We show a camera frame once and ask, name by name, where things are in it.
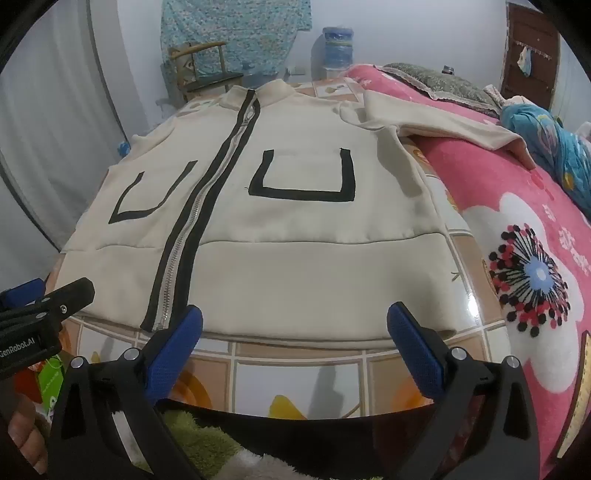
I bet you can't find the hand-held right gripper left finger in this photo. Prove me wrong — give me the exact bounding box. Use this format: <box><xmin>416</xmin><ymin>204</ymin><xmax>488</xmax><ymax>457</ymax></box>
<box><xmin>46</xmin><ymin>305</ymin><xmax>204</xmax><ymax>480</ymax></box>

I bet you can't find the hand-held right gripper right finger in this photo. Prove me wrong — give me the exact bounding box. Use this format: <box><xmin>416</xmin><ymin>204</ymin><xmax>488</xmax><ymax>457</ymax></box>
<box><xmin>387</xmin><ymin>302</ymin><xmax>548</xmax><ymax>480</ymax></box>

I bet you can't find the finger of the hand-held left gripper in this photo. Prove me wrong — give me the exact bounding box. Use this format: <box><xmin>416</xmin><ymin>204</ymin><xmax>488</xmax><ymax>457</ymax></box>
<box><xmin>0</xmin><ymin>278</ymin><xmax>47</xmax><ymax>315</ymax></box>
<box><xmin>28</xmin><ymin>278</ymin><xmax>96</xmax><ymax>324</ymax></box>

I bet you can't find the beige zip jacket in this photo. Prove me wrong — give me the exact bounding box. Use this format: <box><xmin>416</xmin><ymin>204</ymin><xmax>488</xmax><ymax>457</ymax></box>
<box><xmin>58</xmin><ymin>78</ymin><xmax>536</xmax><ymax>344</ymax></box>

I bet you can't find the person's left hand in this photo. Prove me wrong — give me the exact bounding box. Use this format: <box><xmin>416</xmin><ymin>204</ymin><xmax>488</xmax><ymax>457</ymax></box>
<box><xmin>7</xmin><ymin>399</ymin><xmax>49</xmax><ymax>476</ymax></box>

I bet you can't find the green packet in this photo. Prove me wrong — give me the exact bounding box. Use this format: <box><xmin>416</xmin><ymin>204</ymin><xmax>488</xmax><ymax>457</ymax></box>
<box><xmin>37</xmin><ymin>355</ymin><xmax>65</xmax><ymax>407</ymax></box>

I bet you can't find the green fuzzy clothing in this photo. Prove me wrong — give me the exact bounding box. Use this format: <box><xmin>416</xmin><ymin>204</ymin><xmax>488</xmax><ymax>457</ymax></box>
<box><xmin>152</xmin><ymin>408</ymin><xmax>384</xmax><ymax>480</ymax></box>

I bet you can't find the tile pattern tablecloth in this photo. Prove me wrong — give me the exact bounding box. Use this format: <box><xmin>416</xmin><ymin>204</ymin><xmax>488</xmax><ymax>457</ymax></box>
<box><xmin>46</xmin><ymin>78</ymin><xmax>513</xmax><ymax>421</ymax></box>

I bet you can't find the white curtain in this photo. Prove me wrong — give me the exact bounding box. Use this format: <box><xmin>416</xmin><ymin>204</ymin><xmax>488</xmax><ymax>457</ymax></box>
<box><xmin>0</xmin><ymin>0</ymin><xmax>139</xmax><ymax>259</ymax></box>

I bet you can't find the pink floral blanket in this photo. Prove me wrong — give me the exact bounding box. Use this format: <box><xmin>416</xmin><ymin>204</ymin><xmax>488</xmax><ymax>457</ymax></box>
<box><xmin>344</xmin><ymin>62</ymin><xmax>591</xmax><ymax>480</ymax></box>

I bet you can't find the blue floral quilt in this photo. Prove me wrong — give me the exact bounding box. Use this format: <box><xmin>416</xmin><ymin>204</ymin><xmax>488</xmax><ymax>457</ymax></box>
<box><xmin>501</xmin><ymin>102</ymin><xmax>591</xmax><ymax>213</ymax></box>

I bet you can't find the wooden chair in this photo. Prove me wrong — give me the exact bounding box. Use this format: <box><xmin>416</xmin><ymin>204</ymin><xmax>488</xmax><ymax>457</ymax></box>
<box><xmin>166</xmin><ymin>41</ymin><xmax>245</xmax><ymax>104</ymax></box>

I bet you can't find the green patterned pillow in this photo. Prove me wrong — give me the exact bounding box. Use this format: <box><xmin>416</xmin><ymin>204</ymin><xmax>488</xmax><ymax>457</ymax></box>
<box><xmin>376</xmin><ymin>62</ymin><xmax>504</xmax><ymax>116</ymax></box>

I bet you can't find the beige knitted cloth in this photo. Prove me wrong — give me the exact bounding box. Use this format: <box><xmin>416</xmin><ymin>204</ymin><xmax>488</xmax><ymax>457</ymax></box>
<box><xmin>482</xmin><ymin>83</ymin><xmax>543</xmax><ymax>112</ymax></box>

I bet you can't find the blue water bottle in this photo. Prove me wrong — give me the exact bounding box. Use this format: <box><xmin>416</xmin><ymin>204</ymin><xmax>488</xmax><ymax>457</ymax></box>
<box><xmin>322</xmin><ymin>26</ymin><xmax>355</xmax><ymax>70</ymax></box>

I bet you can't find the teal floral hanging cloth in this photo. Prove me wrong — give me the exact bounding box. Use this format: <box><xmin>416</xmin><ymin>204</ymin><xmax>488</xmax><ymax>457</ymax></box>
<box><xmin>159</xmin><ymin>0</ymin><xmax>315</xmax><ymax>79</ymax></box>

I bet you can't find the brown wooden door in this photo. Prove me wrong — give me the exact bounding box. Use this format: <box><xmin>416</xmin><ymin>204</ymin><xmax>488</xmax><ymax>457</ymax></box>
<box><xmin>501</xmin><ymin>0</ymin><xmax>561</xmax><ymax>112</ymax></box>

